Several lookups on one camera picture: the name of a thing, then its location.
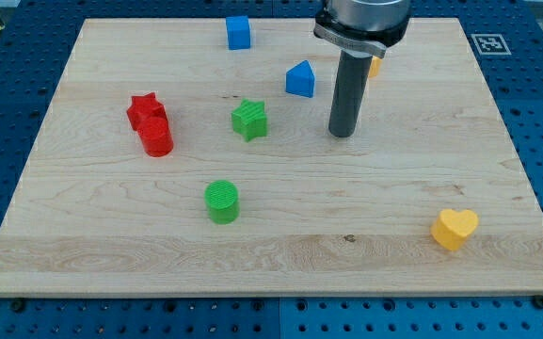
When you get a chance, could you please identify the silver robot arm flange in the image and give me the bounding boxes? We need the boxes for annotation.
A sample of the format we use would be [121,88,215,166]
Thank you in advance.
[313,0,411,58]

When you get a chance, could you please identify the red cylinder block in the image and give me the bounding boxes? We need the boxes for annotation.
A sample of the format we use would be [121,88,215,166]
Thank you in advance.
[137,117,174,157]

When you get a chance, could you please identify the yellow heart block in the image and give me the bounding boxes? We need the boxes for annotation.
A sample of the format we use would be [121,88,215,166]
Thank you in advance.
[430,209,479,251]

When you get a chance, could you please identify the red star block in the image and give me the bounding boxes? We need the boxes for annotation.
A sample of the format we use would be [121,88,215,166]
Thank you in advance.
[126,92,168,131]

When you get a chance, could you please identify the yellow block behind rod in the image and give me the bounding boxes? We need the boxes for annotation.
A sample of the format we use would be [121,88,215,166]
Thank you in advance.
[368,56,383,78]

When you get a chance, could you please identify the wooden board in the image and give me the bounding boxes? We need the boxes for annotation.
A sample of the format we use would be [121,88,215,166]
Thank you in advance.
[0,18,543,299]

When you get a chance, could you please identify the blue triangle block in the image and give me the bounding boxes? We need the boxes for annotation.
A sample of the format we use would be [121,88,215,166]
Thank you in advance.
[285,60,315,98]

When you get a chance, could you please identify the green star block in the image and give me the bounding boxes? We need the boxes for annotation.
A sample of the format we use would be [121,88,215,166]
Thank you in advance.
[232,99,267,142]

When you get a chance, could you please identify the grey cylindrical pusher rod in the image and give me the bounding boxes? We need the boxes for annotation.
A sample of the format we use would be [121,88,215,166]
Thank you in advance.
[328,51,373,137]

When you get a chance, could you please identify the blue cube block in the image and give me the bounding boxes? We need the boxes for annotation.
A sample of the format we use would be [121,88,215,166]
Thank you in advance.
[225,15,251,50]

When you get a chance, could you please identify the white fiducial marker tag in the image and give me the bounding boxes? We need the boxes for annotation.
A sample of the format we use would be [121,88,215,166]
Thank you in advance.
[471,33,511,56]

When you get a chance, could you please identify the green cylinder block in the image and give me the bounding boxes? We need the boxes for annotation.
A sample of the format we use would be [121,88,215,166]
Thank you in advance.
[204,180,240,224]

